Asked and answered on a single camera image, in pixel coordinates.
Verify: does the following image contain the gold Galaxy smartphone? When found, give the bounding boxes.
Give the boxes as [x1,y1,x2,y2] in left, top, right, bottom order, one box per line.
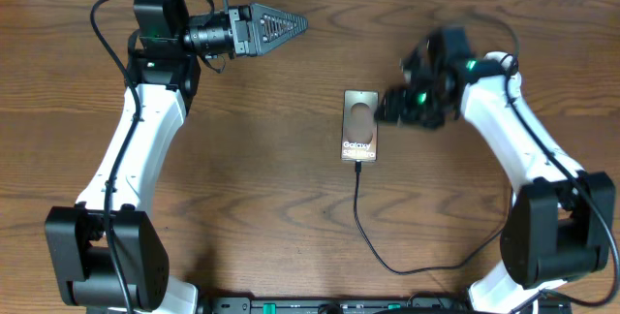
[340,89,379,162]

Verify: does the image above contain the black USB charging cable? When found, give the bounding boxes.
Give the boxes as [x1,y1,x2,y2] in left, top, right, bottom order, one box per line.
[353,52,520,276]

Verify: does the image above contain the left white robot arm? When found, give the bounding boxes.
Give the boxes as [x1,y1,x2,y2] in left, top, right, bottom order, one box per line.
[45,0,308,313]

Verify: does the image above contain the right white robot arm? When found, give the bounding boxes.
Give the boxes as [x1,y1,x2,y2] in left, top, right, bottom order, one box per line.
[375,26,619,313]

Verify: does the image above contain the white power strip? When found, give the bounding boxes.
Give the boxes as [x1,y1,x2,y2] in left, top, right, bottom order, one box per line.
[484,51,521,81]

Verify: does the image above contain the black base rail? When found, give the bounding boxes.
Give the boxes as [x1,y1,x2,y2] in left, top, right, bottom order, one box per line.
[196,292,474,314]

